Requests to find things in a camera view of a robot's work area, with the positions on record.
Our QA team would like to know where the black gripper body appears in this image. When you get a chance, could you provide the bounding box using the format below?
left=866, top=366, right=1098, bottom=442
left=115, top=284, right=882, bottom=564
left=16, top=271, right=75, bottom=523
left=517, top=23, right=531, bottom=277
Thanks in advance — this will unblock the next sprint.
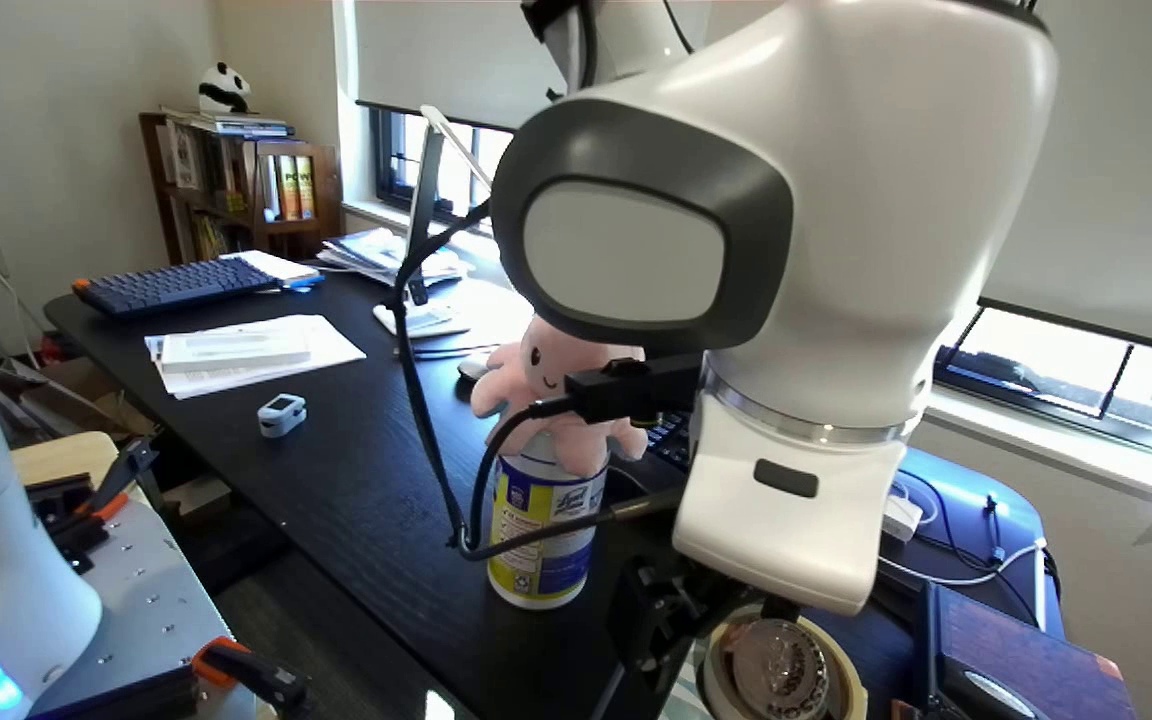
left=604, top=506, right=755, bottom=698

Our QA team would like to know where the pink octopus plush doll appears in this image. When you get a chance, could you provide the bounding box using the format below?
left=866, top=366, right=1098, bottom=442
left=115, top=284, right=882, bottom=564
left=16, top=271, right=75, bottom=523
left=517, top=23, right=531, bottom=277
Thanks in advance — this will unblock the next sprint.
left=469, top=314, right=652, bottom=470

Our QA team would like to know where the white blue wipes canister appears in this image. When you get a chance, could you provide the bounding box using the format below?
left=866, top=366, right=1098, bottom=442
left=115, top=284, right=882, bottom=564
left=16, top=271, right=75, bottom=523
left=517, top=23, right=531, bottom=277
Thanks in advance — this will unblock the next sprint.
left=484, top=422, right=614, bottom=615

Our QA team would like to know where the white charger block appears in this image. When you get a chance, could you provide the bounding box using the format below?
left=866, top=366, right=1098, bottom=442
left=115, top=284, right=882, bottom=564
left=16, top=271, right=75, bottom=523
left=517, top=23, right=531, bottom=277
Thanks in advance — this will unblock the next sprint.
left=882, top=490, right=927, bottom=544

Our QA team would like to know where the blue bag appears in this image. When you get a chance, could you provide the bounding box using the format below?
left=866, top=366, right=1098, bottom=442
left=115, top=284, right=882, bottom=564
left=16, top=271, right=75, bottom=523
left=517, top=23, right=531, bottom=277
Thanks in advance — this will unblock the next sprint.
left=868, top=442, right=1073, bottom=645

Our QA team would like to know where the dark navy folder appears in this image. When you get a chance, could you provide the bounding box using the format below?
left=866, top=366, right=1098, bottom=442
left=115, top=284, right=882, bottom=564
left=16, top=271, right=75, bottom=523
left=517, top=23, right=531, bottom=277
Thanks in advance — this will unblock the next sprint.
left=810, top=570, right=1144, bottom=720

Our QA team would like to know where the orange black clamp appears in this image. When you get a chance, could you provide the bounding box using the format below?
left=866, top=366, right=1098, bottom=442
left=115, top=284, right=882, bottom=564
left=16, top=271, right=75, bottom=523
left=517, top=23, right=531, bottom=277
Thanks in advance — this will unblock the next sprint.
left=193, top=633, right=314, bottom=714
left=23, top=434, right=161, bottom=564

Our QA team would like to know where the stack of papers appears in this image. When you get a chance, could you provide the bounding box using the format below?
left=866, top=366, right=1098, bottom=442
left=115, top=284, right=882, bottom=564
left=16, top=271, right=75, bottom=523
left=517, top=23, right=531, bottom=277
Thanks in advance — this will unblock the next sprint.
left=314, top=222, right=471, bottom=296

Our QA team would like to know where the white paper sheet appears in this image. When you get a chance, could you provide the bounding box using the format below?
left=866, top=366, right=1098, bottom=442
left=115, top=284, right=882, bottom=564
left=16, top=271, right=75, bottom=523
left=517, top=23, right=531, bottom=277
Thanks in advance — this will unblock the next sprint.
left=142, top=311, right=374, bottom=402

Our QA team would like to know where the black framed window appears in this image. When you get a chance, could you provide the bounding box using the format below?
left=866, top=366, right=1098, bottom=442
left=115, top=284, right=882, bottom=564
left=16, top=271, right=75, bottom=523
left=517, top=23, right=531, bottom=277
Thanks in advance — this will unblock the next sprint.
left=934, top=296, right=1152, bottom=468
left=363, top=100, right=522, bottom=230

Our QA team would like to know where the silver desk lamp stand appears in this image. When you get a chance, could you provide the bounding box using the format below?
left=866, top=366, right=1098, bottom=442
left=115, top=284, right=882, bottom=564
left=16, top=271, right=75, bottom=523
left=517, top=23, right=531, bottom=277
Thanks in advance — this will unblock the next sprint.
left=374, top=104, right=499, bottom=344

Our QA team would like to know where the grey mounting plate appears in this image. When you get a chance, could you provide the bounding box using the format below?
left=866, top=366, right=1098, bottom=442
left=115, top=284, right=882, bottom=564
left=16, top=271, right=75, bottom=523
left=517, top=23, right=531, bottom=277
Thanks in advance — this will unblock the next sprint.
left=30, top=482, right=239, bottom=720

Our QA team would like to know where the blue keyboard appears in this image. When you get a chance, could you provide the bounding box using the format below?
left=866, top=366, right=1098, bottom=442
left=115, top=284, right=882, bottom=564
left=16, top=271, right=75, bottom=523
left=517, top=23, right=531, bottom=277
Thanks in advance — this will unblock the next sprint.
left=67, top=255, right=286, bottom=321

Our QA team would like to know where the white roller blind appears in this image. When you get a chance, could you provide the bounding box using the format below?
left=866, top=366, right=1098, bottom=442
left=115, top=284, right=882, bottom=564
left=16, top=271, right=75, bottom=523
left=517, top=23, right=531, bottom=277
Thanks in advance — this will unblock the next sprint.
left=352, top=0, right=531, bottom=133
left=982, top=0, right=1152, bottom=359

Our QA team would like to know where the brown wooden bookshelf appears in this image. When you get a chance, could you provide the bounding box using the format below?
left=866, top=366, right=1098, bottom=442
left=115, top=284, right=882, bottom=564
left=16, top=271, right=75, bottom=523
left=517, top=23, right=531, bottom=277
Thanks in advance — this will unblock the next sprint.
left=135, top=109, right=348, bottom=269

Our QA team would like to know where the panda plush toy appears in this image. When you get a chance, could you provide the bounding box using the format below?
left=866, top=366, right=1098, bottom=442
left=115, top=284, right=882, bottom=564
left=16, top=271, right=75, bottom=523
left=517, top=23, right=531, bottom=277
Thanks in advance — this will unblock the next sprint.
left=193, top=58, right=257, bottom=119

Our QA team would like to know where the thin black cable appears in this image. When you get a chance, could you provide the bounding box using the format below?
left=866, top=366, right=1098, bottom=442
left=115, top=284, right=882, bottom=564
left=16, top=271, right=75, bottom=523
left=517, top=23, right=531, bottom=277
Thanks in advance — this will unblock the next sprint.
left=391, top=194, right=710, bottom=564

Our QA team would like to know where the white charger cable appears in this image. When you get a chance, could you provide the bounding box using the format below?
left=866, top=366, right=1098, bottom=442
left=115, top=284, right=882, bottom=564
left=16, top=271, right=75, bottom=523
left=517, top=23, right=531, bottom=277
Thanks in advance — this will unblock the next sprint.
left=878, top=530, right=1051, bottom=633

